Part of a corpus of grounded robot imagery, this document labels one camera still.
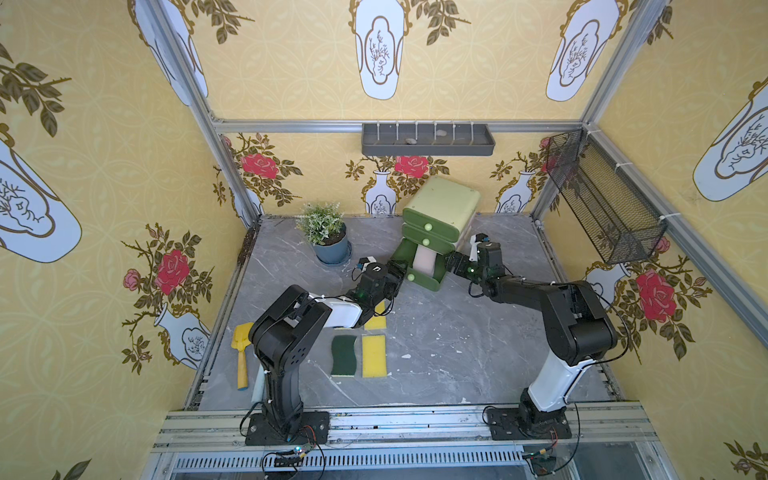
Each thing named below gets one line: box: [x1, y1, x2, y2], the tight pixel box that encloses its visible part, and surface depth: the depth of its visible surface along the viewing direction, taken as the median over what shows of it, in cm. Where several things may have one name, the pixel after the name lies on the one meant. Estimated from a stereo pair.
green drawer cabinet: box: [402, 176, 481, 253], surface depth 96 cm
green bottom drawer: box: [390, 238, 447, 292], surface depth 101 cm
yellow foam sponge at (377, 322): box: [364, 300, 387, 330], surface depth 92 cm
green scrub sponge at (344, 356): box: [331, 335, 357, 377], surface depth 86 cm
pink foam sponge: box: [413, 244, 437, 277], surface depth 103 cm
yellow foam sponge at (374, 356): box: [362, 335, 387, 378], surface depth 86 cm
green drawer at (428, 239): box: [402, 224, 456, 254], surface depth 97 cm
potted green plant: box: [295, 202, 353, 266], surface depth 98 cm
